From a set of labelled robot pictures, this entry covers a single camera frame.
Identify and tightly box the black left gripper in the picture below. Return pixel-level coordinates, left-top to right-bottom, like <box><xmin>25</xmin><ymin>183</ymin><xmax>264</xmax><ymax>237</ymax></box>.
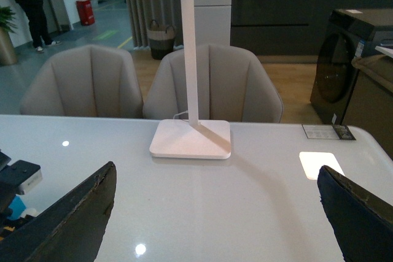
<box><xmin>1</xmin><ymin>152</ymin><xmax>14</xmax><ymax>232</ymax></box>

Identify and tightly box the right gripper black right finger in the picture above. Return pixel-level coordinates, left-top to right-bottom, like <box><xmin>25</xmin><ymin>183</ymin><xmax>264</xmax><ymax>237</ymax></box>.
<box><xmin>317</xmin><ymin>166</ymin><xmax>392</xmax><ymax>261</ymax></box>

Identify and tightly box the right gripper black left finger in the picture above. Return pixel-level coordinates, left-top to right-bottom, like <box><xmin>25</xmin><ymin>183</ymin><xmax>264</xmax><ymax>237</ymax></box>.
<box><xmin>1</xmin><ymin>161</ymin><xmax>117</xmax><ymax>261</ymax></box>

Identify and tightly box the blue three-stud block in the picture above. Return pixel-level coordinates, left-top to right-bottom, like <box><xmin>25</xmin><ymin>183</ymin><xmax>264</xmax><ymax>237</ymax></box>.
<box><xmin>8</xmin><ymin>195</ymin><xmax>26</xmax><ymax>220</ymax></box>

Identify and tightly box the black and white label sticker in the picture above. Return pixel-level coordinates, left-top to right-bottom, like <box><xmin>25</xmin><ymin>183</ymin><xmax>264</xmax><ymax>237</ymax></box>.
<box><xmin>302</xmin><ymin>125</ymin><xmax>356</xmax><ymax>141</ymax></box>

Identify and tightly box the green potted plant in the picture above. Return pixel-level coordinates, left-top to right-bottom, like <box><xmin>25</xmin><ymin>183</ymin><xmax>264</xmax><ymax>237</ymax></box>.
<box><xmin>1</xmin><ymin>6</ymin><xmax>17</xmax><ymax>66</ymax></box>

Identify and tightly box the beige chair left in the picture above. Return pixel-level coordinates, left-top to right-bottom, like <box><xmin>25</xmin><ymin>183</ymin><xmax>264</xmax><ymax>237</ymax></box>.
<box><xmin>20</xmin><ymin>44</ymin><xmax>143</xmax><ymax>118</ymax></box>

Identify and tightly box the beige chair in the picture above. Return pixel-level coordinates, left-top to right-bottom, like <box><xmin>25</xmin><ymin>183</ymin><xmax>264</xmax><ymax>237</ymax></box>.
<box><xmin>20</xmin><ymin>44</ymin><xmax>143</xmax><ymax>118</ymax></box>
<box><xmin>143</xmin><ymin>44</ymin><xmax>283</xmax><ymax>123</ymax></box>

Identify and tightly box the white desk lamp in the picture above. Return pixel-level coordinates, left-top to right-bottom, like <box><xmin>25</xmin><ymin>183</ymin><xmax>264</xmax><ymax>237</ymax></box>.
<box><xmin>149</xmin><ymin>0</ymin><xmax>232</xmax><ymax>160</ymax></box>

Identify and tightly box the red bin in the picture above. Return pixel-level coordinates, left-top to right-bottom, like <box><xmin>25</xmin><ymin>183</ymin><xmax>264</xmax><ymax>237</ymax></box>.
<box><xmin>76</xmin><ymin>0</ymin><xmax>95</xmax><ymax>26</ymax></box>

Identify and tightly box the black washing machine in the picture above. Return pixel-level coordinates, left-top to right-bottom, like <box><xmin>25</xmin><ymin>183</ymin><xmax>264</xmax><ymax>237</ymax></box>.
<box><xmin>310</xmin><ymin>8</ymin><xmax>392</xmax><ymax>125</ymax></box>

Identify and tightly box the beige chair right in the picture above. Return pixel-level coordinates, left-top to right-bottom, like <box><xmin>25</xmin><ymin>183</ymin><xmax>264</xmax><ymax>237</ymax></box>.
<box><xmin>143</xmin><ymin>44</ymin><xmax>283</xmax><ymax>123</ymax></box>

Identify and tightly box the dark grey cabinet counter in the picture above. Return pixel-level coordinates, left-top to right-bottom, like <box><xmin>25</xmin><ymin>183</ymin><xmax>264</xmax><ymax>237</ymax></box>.
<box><xmin>230</xmin><ymin>0</ymin><xmax>392</xmax><ymax>56</ymax></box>

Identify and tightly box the grey curtain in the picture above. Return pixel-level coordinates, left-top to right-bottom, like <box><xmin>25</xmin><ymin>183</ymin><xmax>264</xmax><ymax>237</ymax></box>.
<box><xmin>121</xmin><ymin>0</ymin><xmax>187</xmax><ymax>51</ymax></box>

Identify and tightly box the white pillar cabinet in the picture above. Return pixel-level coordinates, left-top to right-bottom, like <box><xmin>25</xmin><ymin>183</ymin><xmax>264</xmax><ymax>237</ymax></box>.
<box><xmin>194</xmin><ymin>0</ymin><xmax>232</xmax><ymax>45</ymax></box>

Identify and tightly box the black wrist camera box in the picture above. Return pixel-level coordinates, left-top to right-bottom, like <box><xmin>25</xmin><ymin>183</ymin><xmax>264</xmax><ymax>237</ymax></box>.
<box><xmin>1</xmin><ymin>160</ymin><xmax>42</xmax><ymax>195</ymax></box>

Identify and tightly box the woven basket with handles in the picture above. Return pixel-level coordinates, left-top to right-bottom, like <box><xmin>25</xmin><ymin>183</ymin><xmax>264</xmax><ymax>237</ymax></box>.
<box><xmin>147</xmin><ymin>20</ymin><xmax>176</xmax><ymax>60</ymax></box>

